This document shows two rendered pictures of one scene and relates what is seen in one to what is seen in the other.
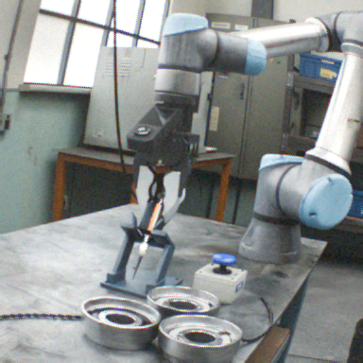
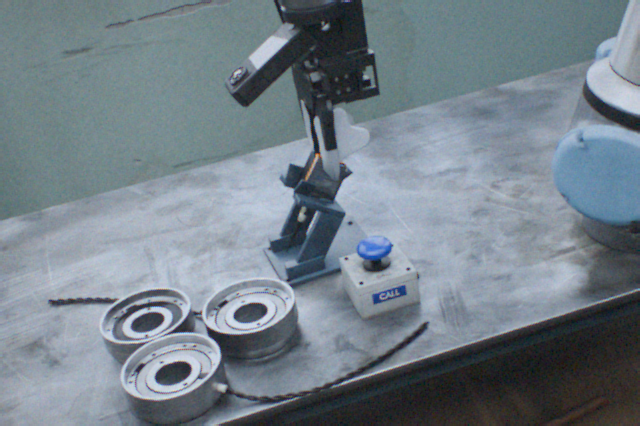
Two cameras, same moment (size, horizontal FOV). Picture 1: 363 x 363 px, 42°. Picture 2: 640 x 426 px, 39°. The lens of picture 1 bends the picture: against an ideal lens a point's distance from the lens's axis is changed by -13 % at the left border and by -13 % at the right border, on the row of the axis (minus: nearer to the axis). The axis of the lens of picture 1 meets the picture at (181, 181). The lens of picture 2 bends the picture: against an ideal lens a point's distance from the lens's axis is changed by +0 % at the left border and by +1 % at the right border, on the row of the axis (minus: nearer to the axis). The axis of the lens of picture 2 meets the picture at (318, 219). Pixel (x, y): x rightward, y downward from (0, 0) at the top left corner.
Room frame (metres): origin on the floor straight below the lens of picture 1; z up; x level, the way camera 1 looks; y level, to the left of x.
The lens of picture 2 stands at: (0.33, -0.78, 1.41)
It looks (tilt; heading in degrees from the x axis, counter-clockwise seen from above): 30 degrees down; 57
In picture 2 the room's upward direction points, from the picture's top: 11 degrees counter-clockwise
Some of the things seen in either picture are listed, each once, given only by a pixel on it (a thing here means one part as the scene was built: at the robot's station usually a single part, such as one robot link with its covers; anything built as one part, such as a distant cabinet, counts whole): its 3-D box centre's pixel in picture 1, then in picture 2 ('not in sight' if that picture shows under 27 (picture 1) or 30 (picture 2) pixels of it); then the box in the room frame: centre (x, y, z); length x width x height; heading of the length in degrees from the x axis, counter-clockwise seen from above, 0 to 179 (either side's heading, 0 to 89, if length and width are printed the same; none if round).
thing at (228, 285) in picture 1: (221, 282); (383, 277); (0.85, -0.09, 0.82); 0.08 x 0.07 x 0.05; 158
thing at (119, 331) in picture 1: (119, 323); (149, 328); (0.61, 0.06, 0.82); 0.10 x 0.10 x 0.04
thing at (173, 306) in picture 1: (182, 309); (252, 318); (0.70, -0.03, 0.82); 0.10 x 0.10 x 0.04
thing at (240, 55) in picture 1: (230, 53); not in sight; (0.95, -0.06, 1.22); 0.11 x 0.11 x 0.08; 24
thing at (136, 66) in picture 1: (156, 101); not in sight; (3.27, 0.21, 1.10); 0.62 x 0.61 x 0.65; 158
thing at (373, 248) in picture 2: (222, 268); (376, 260); (0.84, -0.09, 0.85); 0.04 x 0.04 x 0.05
